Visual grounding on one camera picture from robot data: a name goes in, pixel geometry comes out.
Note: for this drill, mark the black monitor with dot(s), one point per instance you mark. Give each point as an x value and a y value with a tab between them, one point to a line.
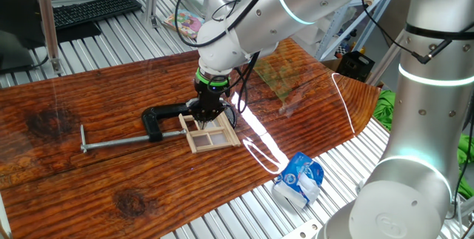
15	17

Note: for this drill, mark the green cloth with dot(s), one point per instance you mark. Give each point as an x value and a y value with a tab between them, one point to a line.
383	109

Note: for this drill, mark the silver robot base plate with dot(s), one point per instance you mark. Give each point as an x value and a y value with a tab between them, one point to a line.
303	231

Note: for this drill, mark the aluminium frame strut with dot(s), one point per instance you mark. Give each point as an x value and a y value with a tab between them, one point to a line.
364	13
387	57

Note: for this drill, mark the miniature wooden sliding window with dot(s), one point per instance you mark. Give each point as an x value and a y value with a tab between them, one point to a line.
216	147

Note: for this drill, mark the black keyboard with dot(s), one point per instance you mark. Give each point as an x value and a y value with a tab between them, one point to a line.
92	9

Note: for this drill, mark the glossy wood grain mat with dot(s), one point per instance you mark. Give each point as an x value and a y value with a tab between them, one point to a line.
92	180

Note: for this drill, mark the black plastic crate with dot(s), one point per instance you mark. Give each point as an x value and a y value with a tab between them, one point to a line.
353	67

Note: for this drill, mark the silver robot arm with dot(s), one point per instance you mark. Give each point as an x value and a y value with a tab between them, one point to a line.
314	2

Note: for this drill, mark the black C-clamp with steel screw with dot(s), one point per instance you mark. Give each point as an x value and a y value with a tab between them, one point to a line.
150	120

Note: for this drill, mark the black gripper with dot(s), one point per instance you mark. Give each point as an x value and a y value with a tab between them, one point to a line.
211	94

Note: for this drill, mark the blue tissue pack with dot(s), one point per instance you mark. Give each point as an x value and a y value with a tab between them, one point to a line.
296	176

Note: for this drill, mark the colourful children's book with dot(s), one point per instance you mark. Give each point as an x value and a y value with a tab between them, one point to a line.
183	22

